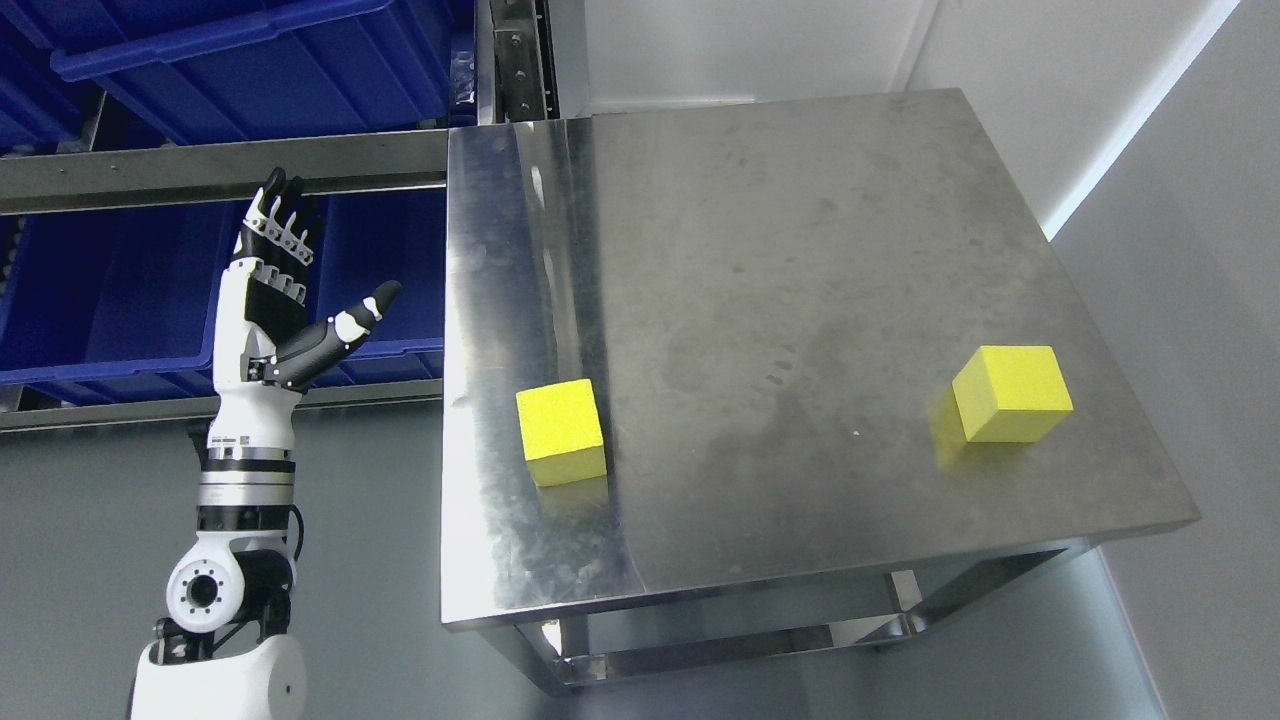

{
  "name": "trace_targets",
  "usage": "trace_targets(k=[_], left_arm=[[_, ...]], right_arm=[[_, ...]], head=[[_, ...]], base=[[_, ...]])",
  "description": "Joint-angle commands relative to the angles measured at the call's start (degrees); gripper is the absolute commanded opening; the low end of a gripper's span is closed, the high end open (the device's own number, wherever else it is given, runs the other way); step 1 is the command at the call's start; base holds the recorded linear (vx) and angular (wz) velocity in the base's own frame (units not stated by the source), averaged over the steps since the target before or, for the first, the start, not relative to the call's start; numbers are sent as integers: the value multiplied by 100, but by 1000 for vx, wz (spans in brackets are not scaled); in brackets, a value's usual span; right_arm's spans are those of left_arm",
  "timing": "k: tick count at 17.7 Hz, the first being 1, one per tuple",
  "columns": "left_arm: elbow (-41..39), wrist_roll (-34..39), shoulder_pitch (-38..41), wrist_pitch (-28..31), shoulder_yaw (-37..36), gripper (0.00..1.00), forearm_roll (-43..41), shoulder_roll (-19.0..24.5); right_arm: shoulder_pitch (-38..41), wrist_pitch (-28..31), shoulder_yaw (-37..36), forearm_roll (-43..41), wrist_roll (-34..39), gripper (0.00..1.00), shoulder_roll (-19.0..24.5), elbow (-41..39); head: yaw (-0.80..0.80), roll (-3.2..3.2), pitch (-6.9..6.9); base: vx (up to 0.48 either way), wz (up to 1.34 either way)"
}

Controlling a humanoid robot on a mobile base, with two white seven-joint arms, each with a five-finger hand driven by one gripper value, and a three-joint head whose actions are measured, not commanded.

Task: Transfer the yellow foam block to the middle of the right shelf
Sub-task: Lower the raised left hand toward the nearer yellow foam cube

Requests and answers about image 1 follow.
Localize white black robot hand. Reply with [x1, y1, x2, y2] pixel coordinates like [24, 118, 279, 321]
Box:
[206, 167, 402, 462]

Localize yellow foam block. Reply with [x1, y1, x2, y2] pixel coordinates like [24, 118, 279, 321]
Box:
[515, 378, 607, 488]
[951, 345, 1074, 445]

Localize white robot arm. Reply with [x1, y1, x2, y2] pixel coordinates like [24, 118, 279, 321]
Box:
[125, 446, 308, 719]

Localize blue bin lower shelf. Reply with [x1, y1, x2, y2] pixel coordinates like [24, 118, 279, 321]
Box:
[1, 190, 445, 406]

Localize blue bin shelf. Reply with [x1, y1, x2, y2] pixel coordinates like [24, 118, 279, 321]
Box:
[51, 1, 468, 145]
[1, 190, 445, 406]

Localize blue bin upper shelf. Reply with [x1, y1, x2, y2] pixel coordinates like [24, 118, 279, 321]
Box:
[51, 1, 468, 145]

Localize grey metal shelf rack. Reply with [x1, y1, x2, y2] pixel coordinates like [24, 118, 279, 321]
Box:
[0, 0, 561, 433]

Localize blue bin far left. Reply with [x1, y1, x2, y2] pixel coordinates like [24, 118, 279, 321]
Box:
[1, 3, 108, 155]

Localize stainless steel table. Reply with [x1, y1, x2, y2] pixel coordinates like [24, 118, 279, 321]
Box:
[439, 88, 1201, 694]

